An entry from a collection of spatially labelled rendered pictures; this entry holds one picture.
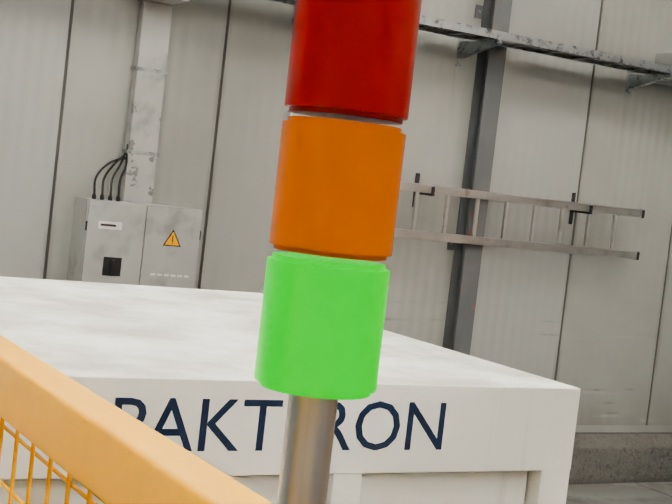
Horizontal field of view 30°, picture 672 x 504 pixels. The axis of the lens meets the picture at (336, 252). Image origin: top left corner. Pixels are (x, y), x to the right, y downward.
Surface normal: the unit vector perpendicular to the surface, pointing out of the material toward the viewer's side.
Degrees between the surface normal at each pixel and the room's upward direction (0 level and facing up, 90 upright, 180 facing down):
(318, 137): 90
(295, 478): 90
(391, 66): 90
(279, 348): 90
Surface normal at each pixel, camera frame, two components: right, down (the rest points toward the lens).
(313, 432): 0.25, 0.08
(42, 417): -0.86, -0.07
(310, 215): -0.39, 0.00
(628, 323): 0.50, 0.11
